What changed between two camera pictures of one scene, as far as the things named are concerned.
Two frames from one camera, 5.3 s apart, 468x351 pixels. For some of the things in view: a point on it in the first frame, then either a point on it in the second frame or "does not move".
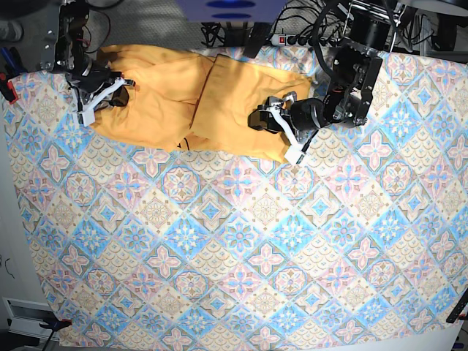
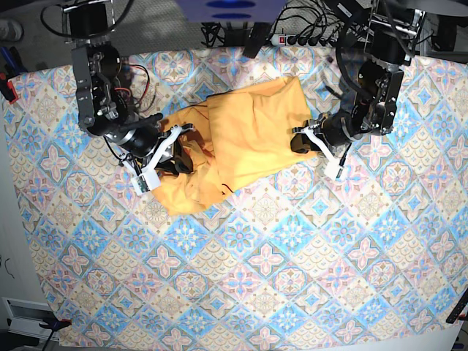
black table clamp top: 257,36 does not move
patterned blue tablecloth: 364,244 does not move
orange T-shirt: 180,101 -> 238,138
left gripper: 85,110 -> 148,180
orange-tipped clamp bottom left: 55,324 does not move
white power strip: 303,40 does not move
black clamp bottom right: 455,314 does not move
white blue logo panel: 232,11 does not move
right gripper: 263,119 -> 336,159
